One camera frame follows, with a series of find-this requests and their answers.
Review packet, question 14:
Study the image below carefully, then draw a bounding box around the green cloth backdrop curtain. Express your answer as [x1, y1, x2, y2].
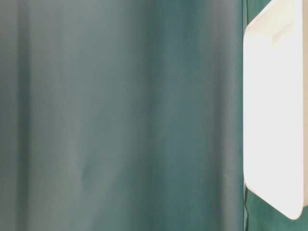
[0, 0, 244, 231]

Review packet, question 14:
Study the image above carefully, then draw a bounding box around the white plastic tray case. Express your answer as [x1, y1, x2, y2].
[243, 0, 308, 220]

